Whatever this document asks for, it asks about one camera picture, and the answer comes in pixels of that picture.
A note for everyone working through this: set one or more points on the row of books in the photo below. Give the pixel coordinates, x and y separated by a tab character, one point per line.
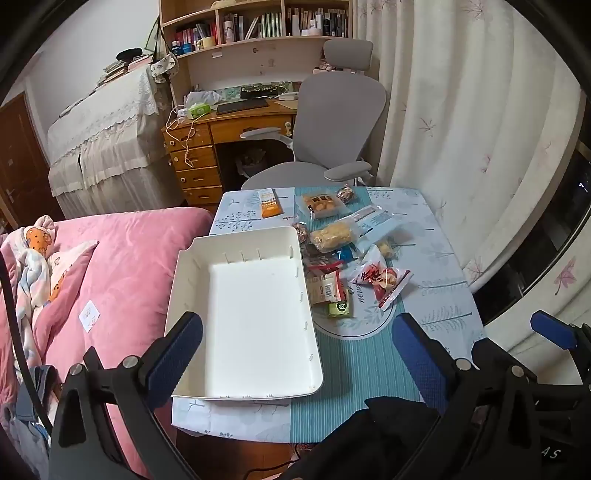
268	25

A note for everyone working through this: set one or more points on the nut ball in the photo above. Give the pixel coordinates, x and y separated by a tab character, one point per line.
345	193
302	232

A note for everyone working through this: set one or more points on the yellow mug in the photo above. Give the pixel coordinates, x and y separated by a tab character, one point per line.
206	42

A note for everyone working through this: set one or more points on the white floral curtain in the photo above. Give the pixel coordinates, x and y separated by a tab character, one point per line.
461	115

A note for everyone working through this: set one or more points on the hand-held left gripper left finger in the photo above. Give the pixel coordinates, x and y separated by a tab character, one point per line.
175	355

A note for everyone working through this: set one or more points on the beige lace furniture cover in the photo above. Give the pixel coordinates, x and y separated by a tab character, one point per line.
106	138

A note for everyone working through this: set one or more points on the clear puffed rice cake packet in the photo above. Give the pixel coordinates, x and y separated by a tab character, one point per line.
332	235

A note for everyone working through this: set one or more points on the wooden desk with drawers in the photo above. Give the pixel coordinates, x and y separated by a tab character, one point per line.
198	157

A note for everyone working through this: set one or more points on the black keyboard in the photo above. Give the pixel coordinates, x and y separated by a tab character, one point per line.
242	106

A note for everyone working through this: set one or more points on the wooden bookshelf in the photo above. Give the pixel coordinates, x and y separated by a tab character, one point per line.
258	60

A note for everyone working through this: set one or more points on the white paper tag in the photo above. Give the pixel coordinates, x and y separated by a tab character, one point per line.
90	316

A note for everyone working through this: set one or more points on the small yellow snack packet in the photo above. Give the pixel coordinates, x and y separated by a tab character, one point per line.
386	249

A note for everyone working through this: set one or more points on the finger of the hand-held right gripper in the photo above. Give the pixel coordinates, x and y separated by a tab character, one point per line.
554	330

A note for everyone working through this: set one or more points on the cartoon printed cloth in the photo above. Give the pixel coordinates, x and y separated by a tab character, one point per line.
34	263

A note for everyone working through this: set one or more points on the green tissue pack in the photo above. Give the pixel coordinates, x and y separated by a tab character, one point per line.
199	110

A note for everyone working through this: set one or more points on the red and white snack packet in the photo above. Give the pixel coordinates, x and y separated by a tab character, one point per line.
381	277

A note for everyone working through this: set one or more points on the white plastic tray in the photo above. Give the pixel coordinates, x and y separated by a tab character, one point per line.
249	314

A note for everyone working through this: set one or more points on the white plastic bag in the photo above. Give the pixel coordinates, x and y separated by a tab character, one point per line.
202	97

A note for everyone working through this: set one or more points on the hanging printed cloth bag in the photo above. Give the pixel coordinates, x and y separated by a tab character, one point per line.
165	65

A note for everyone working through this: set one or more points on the trash bin with bag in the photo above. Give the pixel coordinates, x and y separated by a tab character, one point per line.
250	161

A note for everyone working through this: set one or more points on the blue snack packet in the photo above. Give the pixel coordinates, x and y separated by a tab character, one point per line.
346	254

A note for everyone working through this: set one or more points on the pink blanket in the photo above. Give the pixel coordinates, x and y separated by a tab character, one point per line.
129	258

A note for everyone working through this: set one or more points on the beige cracker packet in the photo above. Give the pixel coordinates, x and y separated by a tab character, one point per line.
369	219

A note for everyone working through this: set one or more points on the brown wooden door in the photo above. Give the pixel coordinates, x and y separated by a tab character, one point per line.
23	157

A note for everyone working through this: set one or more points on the pink pillow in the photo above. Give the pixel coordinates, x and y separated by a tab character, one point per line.
69	286

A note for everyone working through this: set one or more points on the brown biscuit packet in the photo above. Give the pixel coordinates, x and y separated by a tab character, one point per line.
323	281

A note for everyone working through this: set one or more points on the orange snack bar packet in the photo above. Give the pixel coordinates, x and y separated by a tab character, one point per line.
268	203

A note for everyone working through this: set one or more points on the clear packet of yellow buns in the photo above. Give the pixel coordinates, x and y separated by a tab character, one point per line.
321	205

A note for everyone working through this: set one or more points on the small green snack packet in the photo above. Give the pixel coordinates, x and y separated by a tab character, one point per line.
340	308

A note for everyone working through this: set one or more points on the stack of books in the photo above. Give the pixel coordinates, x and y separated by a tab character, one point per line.
122	69

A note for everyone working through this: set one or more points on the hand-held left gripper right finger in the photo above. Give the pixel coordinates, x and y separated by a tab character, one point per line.
418	355

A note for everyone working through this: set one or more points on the grey office chair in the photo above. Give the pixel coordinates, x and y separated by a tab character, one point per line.
341	106

